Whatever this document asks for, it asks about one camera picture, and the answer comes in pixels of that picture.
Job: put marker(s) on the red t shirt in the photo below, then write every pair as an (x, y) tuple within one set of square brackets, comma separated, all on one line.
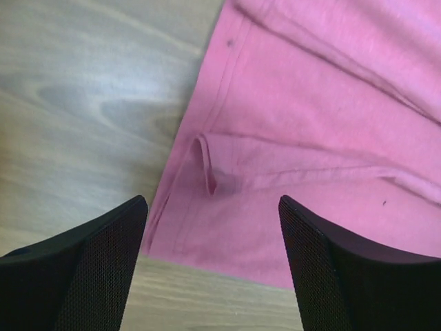
[(333, 103)]

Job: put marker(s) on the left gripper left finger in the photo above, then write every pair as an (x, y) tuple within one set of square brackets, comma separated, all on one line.
[(77, 280)]

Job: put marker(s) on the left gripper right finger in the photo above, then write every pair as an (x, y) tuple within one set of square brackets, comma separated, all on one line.
[(344, 281)]

